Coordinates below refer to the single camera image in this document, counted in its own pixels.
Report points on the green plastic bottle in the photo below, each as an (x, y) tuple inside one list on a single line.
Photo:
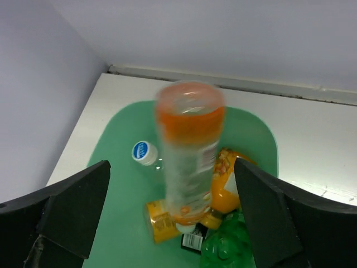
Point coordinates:
[(229, 245)]

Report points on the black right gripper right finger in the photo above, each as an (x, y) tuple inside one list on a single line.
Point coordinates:
[(291, 227)]

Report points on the clear crushed plastic bottle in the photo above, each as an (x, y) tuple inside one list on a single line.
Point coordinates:
[(147, 155)]

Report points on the tall orange bottle white cap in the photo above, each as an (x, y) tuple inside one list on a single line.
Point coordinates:
[(190, 118)]

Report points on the small orange bottle barcode label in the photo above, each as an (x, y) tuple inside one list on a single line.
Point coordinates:
[(224, 193)]

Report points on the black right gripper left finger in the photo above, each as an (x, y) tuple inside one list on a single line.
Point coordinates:
[(56, 225)]

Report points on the orange bottle blue label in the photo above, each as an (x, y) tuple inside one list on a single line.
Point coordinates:
[(161, 225)]

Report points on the green plastic bin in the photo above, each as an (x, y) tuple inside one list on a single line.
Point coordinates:
[(122, 238)]

